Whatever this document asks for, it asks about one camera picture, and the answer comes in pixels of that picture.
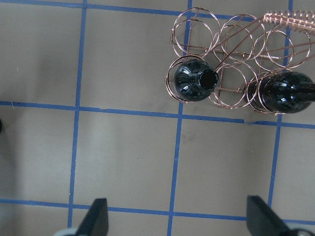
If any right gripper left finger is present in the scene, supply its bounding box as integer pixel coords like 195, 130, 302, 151
74, 198, 108, 236

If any copper wire bottle basket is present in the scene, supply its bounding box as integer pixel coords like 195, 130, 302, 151
165, 7, 315, 116

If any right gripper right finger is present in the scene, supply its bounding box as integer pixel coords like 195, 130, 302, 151
246, 196, 295, 236

